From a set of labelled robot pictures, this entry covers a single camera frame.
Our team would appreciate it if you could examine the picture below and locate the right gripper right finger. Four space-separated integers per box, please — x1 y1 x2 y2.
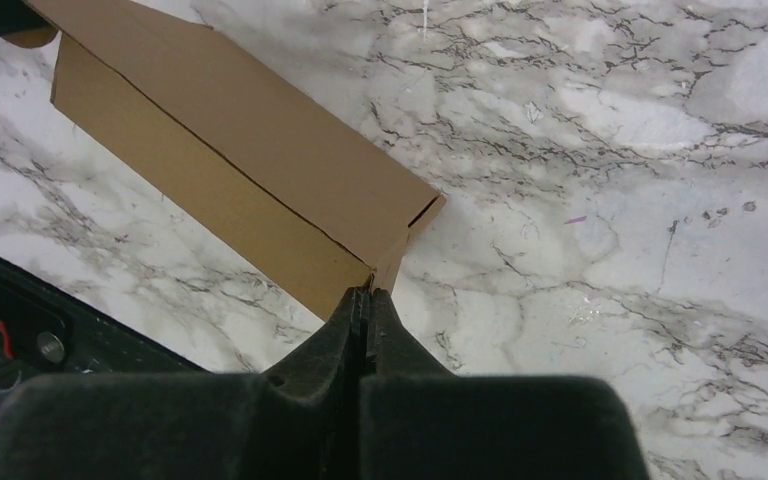
360 290 648 479

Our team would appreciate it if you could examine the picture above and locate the brown cardboard box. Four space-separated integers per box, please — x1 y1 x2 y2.
31 1 445 318

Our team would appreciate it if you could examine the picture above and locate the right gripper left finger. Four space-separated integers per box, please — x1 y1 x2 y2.
0 288 366 479

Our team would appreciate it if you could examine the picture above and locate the aluminium table frame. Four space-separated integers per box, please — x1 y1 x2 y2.
0 257 199 406

